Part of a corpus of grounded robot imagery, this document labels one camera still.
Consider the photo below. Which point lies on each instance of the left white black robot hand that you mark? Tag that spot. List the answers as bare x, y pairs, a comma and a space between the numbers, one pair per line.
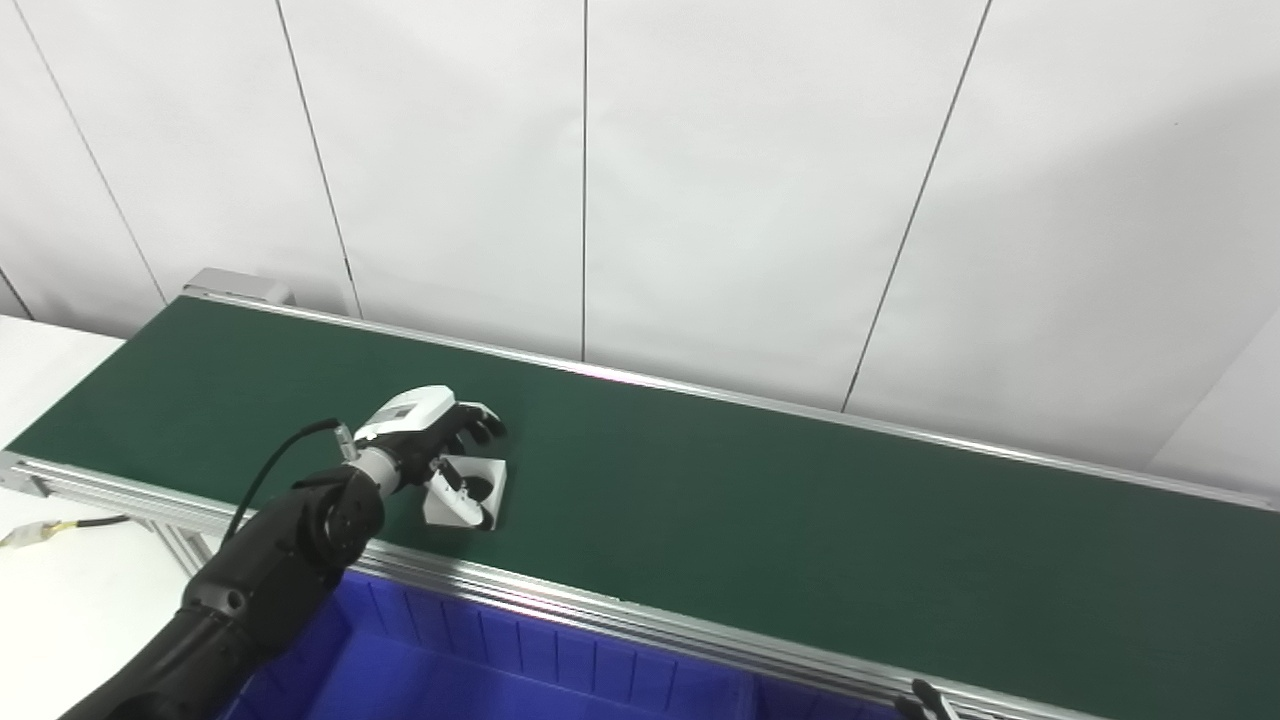
415, 425

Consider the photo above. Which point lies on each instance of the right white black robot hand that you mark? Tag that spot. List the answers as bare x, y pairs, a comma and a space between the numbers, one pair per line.
925, 703

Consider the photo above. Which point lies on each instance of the white square part with hole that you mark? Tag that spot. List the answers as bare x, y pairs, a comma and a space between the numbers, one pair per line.
445, 510

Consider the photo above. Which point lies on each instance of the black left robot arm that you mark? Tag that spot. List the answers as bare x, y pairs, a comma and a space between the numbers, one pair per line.
270, 570

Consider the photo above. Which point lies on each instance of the green conveyor belt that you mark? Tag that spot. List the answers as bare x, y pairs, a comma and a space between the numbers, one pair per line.
800, 520
500, 586

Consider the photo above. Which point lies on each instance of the grey conveyor end housing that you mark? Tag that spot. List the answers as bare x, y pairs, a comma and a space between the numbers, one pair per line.
235, 284

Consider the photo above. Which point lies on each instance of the aluminium conveyor leg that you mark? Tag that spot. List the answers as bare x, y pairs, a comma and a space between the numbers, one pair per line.
190, 548

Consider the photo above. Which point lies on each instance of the large blue plastic bin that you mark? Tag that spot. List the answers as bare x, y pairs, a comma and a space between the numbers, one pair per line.
480, 675

